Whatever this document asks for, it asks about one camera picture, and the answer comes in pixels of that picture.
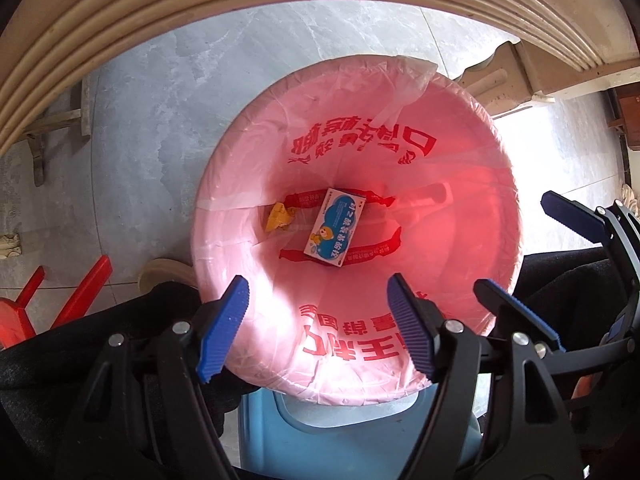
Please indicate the cream round base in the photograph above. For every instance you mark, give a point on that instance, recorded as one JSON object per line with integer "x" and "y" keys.
{"x": 162, "y": 272}

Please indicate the brown wooden cabinet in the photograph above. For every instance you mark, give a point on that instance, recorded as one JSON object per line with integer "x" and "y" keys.
{"x": 627, "y": 110}

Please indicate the red plastic stool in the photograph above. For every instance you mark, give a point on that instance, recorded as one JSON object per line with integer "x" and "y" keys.
{"x": 80, "y": 292}

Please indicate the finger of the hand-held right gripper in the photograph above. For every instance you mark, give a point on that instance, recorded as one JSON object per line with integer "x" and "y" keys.
{"x": 520, "y": 312}
{"x": 570, "y": 212}

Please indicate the yellow crumpled wrapper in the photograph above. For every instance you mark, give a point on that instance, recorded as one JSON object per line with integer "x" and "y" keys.
{"x": 277, "y": 216}

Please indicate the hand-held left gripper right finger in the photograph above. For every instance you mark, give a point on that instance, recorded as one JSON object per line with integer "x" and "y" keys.
{"x": 410, "y": 330}

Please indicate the person's black pants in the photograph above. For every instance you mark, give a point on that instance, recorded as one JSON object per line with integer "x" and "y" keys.
{"x": 40, "y": 385}

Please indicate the blue plastic stool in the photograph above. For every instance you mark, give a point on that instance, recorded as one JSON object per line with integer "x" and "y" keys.
{"x": 325, "y": 440}

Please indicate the trash bin with pink bag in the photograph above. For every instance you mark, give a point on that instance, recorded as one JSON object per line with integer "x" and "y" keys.
{"x": 350, "y": 125}

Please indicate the blue and white carton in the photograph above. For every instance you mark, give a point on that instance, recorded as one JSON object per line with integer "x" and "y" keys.
{"x": 334, "y": 227}

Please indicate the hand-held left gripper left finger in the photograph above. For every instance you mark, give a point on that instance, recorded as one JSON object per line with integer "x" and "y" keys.
{"x": 222, "y": 330}

